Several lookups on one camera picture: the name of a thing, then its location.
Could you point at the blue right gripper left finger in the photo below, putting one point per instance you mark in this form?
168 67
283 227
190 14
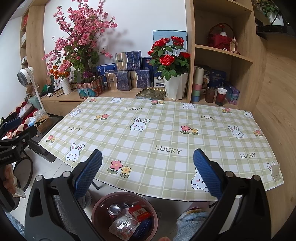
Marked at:
85 172

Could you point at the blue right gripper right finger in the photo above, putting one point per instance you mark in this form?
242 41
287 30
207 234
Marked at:
210 171

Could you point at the red cigarette pack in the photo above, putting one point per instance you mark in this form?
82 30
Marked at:
139 213

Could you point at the floral white plastic package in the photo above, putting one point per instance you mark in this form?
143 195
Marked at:
124 226

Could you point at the blue cardboard box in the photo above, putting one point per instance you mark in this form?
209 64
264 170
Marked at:
142 229

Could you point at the brown plastic trash bin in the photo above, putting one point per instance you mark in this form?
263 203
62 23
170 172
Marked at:
102 221

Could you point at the person left hand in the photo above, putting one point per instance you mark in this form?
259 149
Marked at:
10 181

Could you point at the white desk fan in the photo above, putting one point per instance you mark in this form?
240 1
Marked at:
25 77

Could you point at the green plaid bunny tablecloth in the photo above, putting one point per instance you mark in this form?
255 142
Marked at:
148 145

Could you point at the red cup on shelf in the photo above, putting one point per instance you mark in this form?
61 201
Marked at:
221 95

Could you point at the white vase orange flowers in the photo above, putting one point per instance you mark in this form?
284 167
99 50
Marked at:
63 79

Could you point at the white flower pot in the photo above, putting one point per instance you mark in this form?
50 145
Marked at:
175 86

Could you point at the dark blue gift box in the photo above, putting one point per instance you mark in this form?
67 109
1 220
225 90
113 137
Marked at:
119 80

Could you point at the stack of pastel cups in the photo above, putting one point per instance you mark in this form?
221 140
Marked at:
197 84

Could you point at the pink blossom plant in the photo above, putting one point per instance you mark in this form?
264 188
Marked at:
78 50

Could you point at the red rose bouquet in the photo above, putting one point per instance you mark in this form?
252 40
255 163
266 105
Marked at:
168 57

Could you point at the red gift basket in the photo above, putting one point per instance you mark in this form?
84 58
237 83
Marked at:
219 40

